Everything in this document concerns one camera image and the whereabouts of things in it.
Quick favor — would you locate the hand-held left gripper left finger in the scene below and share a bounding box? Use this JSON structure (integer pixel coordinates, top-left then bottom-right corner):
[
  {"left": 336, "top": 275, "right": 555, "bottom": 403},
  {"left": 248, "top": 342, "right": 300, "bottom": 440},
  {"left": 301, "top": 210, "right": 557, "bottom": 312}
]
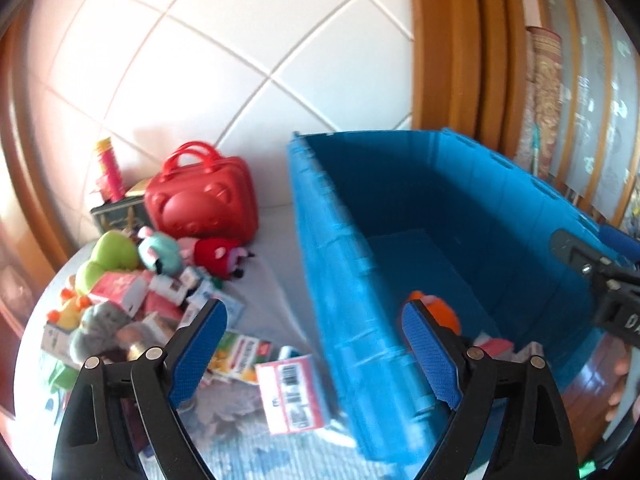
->
[{"left": 51, "top": 298, "right": 228, "bottom": 480}]

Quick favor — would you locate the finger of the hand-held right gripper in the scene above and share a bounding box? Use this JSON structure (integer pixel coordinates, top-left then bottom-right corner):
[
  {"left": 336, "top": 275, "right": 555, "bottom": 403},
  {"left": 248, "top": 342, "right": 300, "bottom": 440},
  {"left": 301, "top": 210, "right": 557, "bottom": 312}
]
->
[
  {"left": 597, "top": 225, "right": 640, "bottom": 272},
  {"left": 550, "top": 229, "right": 628, "bottom": 282}
]

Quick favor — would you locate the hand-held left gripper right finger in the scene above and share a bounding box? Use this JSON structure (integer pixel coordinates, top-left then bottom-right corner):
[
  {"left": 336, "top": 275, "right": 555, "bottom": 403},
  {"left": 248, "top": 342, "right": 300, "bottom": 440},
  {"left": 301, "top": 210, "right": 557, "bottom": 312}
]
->
[{"left": 401, "top": 300, "right": 581, "bottom": 480}]

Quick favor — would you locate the pink and orange pig plush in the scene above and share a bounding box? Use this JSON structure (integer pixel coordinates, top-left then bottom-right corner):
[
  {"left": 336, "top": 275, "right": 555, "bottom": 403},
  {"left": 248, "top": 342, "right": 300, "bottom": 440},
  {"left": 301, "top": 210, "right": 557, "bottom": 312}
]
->
[{"left": 409, "top": 290, "right": 462, "bottom": 336}]

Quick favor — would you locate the blue plastic crate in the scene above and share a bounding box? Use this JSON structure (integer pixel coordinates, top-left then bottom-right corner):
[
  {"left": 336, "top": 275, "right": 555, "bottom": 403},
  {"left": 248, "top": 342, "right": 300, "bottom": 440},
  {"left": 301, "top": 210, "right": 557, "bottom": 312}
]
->
[{"left": 286, "top": 129, "right": 633, "bottom": 466}]

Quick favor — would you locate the person's right hand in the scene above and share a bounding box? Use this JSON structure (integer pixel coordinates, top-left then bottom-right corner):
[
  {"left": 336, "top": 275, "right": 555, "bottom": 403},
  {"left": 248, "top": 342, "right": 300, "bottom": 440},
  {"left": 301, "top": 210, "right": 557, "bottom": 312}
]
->
[{"left": 602, "top": 345, "right": 635, "bottom": 426}]

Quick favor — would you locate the colourful long carton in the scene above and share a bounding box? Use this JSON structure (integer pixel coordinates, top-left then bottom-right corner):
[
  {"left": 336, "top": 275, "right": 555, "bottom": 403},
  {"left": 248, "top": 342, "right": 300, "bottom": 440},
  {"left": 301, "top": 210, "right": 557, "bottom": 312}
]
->
[{"left": 207, "top": 332, "right": 273, "bottom": 386}]

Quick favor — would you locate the pink and white box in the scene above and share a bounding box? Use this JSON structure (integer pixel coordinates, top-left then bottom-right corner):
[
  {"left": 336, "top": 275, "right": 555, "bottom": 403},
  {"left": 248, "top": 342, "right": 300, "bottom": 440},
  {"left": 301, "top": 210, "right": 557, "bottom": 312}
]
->
[{"left": 90, "top": 270, "right": 151, "bottom": 316}]

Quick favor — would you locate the grey plush toy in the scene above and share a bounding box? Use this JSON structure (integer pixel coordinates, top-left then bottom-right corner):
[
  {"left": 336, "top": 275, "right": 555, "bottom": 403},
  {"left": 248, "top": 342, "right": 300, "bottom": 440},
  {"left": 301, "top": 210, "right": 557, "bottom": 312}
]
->
[{"left": 70, "top": 302, "right": 131, "bottom": 361}]

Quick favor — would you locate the light blue pleated cloth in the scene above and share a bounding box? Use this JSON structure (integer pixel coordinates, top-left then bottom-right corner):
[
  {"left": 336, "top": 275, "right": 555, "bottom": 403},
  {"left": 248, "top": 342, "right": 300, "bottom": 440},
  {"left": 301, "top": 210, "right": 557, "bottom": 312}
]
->
[{"left": 15, "top": 200, "right": 401, "bottom": 480}]

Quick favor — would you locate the small red pig plush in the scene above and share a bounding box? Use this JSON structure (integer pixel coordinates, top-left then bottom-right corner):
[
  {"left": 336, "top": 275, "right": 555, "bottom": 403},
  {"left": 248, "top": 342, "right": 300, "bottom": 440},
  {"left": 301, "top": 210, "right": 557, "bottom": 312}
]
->
[{"left": 180, "top": 235, "right": 256, "bottom": 281}]

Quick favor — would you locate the pink tissue packet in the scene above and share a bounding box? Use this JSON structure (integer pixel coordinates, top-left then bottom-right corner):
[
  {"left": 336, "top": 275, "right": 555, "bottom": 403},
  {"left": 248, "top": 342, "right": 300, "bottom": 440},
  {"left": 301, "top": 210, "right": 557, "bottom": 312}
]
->
[{"left": 255, "top": 352, "right": 331, "bottom": 433}]

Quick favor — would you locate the teal plush toy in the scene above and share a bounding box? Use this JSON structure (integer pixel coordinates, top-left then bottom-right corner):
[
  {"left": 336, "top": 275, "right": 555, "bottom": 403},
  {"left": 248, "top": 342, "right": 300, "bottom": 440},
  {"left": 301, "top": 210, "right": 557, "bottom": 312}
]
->
[{"left": 137, "top": 226, "right": 183, "bottom": 276}]

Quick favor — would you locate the yellow orange plush toy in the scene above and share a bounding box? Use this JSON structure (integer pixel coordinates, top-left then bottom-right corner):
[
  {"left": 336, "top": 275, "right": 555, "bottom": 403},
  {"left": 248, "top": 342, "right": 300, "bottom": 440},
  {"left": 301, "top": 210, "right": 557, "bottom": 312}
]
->
[{"left": 47, "top": 287, "right": 93, "bottom": 328}]

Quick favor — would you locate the green frog plush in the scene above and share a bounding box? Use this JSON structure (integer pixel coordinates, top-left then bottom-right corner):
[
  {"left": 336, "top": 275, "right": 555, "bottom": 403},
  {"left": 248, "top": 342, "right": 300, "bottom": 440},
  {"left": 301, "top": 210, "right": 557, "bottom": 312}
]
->
[{"left": 75, "top": 232, "right": 141, "bottom": 296}]

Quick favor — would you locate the rolled patterned carpet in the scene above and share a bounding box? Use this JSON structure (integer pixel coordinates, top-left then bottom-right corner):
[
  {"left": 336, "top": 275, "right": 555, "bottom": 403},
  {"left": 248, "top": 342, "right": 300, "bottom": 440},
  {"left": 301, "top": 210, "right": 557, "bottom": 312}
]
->
[{"left": 515, "top": 25, "right": 566, "bottom": 181}]

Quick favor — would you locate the red toy suitcase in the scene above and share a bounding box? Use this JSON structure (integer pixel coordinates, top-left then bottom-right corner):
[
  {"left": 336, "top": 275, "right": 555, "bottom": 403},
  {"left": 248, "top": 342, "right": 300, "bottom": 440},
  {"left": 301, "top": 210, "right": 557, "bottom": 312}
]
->
[{"left": 144, "top": 142, "right": 260, "bottom": 241}]

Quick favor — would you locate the dark green box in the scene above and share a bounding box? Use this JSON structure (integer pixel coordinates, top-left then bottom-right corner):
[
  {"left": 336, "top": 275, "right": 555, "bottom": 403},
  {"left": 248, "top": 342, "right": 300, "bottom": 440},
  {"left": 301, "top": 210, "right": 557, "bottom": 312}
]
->
[{"left": 90, "top": 177, "right": 151, "bottom": 233}]

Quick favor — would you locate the red can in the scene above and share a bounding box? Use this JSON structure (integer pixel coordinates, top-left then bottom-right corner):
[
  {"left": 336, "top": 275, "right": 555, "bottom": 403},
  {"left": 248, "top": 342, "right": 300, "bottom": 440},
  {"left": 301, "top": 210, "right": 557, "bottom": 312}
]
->
[{"left": 95, "top": 139, "right": 126, "bottom": 203}]

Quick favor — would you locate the wooden door frame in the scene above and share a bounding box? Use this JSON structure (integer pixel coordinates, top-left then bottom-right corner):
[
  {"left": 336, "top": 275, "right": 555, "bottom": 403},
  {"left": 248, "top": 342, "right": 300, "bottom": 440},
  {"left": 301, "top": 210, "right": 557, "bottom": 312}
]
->
[{"left": 407, "top": 0, "right": 531, "bottom": 161}]

